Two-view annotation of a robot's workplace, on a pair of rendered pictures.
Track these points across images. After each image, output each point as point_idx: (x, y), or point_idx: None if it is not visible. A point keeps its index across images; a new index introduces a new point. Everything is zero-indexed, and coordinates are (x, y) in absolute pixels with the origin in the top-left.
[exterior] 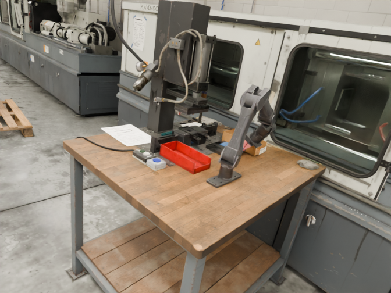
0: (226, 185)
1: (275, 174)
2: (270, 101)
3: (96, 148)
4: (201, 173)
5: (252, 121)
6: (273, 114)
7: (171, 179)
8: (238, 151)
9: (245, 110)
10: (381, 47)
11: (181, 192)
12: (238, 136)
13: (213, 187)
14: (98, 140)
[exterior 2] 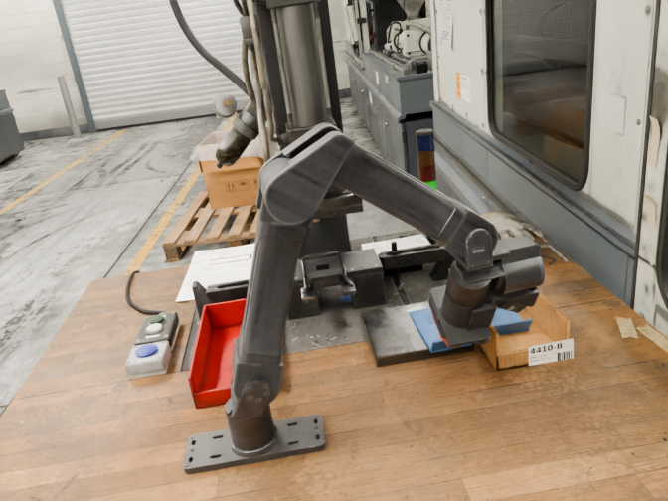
0: (225, 472)
1: (476, 471)
2: (652, 156)
3: (114, 302)
4: (222, 409)
5: (629, 231)
6: (473, 225)
7: (122, 415)
8: (249, 366)
9: (258, 224)
10: None
11: (83, 460)
12: (245, 315)
13: (180, 468)
14: (149, 281)
